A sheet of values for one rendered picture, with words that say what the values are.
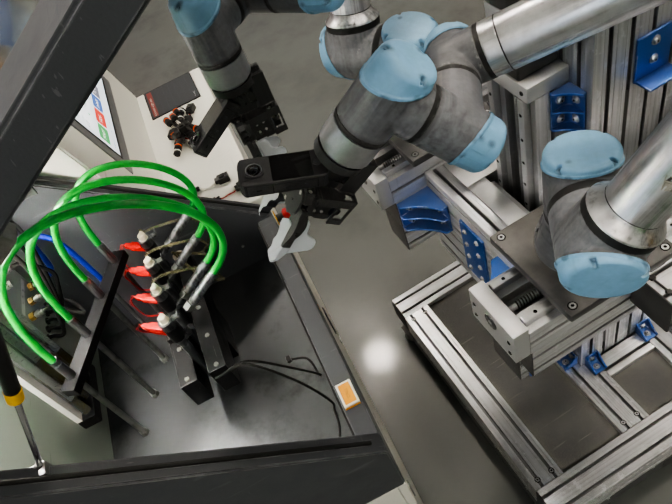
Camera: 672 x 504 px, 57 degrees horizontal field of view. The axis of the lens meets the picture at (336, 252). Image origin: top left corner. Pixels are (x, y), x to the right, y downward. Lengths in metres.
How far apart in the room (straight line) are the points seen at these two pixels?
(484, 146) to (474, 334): 1.33
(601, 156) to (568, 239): 0.14
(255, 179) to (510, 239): 0.56
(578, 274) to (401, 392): 1.39
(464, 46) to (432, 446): 1.52
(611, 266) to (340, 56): 0.76
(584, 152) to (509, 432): 1.05
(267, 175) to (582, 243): 0.43
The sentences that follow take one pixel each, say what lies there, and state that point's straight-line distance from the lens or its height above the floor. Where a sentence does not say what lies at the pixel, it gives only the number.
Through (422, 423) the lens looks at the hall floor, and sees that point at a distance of 2.16.
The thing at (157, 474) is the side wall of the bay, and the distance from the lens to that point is 0.93.
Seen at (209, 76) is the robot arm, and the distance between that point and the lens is 1.02.
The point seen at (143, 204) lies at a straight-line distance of 1.00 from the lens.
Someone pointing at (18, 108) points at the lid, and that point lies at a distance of 0.49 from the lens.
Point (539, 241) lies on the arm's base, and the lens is 1.13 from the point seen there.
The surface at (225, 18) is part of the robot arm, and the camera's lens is 0.99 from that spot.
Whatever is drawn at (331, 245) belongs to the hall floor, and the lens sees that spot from 2.66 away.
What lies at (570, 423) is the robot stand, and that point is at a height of 0.21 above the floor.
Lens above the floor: 1.96
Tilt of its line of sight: 48 degrees down
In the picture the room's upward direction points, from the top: 24 degrees counter-clockwise
